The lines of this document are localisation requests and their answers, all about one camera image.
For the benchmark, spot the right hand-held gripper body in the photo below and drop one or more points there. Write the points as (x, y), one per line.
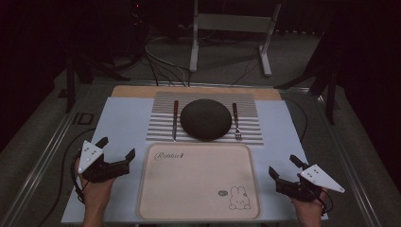
(320, 178)

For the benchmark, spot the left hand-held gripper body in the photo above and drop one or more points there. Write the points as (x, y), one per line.
(90, 156)

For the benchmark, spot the person's right hand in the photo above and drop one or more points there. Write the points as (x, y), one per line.
(310, 209)

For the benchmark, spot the person's left hand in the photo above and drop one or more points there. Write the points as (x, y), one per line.
(95, 195)

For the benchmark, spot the pale blue table sheet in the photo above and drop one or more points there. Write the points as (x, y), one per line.
(126, 119)

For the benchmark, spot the grey striped placemat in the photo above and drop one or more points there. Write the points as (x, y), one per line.
(164, 123)

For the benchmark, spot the black tripod stand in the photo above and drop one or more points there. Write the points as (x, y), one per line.
(329, 91)
(71, 85)

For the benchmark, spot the beige tray with rabbit print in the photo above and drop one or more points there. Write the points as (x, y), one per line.
(198, 181)

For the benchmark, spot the dark round plate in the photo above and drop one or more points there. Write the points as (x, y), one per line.
(205, 119)

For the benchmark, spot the dark equipment with red light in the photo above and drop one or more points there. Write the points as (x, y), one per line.
(136, 22)

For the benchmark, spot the white metal stand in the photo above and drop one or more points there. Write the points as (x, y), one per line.
(230, 22)

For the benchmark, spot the aluminium frame rail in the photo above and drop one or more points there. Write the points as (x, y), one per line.
(350, 179)
(201, 83)
(38, 171)

